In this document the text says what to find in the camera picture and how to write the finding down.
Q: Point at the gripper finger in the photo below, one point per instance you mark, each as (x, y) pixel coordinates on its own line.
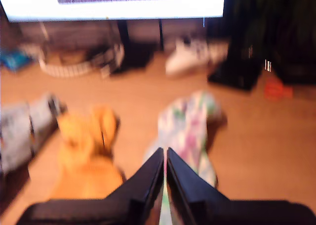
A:
(138, 200)
(197, 200)

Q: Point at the bright yellow frilled sock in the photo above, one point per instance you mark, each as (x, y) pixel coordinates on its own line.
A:
(81, 165)

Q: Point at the black wallet case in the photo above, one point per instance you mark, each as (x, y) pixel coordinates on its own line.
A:
(234, 71)

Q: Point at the blue flat object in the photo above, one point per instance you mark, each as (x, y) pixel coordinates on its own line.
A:
(14, 60)

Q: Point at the bright white computer monitor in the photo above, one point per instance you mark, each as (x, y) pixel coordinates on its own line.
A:
(123, 10)

